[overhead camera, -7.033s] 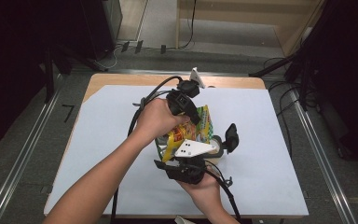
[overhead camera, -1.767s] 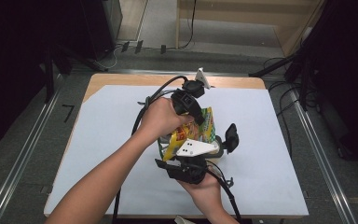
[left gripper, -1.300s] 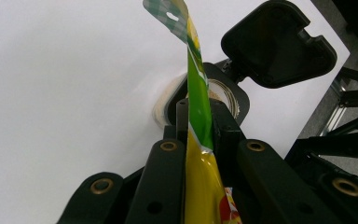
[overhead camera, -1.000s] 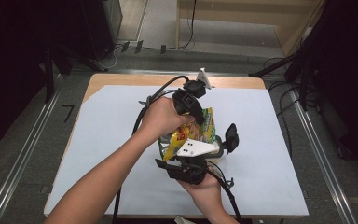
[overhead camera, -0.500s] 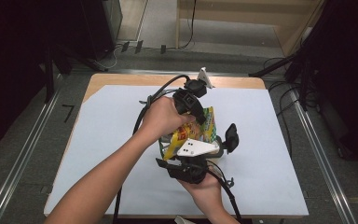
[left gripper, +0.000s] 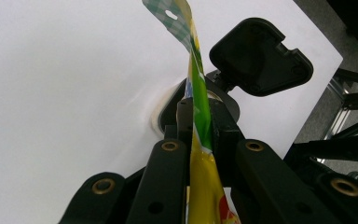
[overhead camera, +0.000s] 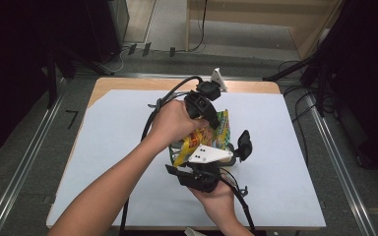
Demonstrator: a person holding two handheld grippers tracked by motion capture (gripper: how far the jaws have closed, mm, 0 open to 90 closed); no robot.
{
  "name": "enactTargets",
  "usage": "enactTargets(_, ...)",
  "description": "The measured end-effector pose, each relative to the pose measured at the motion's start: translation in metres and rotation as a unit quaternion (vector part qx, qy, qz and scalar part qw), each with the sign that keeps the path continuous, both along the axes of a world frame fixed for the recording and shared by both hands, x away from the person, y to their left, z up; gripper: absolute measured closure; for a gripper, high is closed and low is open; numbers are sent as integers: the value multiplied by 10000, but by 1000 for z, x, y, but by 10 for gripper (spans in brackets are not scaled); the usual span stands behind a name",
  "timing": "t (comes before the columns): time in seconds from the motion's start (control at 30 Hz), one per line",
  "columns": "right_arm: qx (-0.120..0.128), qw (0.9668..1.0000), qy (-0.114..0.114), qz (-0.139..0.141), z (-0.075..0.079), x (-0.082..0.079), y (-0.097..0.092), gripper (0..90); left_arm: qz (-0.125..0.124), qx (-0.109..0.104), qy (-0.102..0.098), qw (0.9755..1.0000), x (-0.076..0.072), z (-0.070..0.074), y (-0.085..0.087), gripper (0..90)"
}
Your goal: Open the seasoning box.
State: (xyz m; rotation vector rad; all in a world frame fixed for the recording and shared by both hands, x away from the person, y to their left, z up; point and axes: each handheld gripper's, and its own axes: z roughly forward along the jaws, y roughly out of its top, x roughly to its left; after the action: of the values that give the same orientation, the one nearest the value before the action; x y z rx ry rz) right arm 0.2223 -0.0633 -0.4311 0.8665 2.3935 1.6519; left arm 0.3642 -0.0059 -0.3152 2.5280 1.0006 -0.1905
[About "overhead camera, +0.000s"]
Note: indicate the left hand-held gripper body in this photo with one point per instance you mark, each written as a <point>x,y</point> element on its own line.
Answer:
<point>198,103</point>

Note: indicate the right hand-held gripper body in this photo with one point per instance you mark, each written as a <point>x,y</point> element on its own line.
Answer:
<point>203,178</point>

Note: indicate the yellow spouted seasoning pouch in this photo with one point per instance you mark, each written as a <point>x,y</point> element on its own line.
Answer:
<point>206,136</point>

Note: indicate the person's right hand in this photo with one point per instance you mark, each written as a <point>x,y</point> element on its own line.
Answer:
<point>221,203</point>

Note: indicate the person's left hand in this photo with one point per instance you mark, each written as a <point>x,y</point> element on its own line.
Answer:
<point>170,123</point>

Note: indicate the small white object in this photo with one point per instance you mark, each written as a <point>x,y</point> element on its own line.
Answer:
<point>193,232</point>

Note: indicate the white table sheet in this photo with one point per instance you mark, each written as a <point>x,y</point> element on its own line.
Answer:
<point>275,170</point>

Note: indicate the black stand leg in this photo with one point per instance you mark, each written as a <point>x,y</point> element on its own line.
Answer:
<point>285,69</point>

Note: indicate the light wooden furniture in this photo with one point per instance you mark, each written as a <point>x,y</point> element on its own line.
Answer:
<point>242,13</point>

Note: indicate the black cabinet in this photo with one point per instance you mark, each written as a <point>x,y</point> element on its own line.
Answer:
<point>106,29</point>

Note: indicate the metal floor rail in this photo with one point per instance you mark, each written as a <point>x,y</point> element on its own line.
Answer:
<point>341,170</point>
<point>23,170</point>

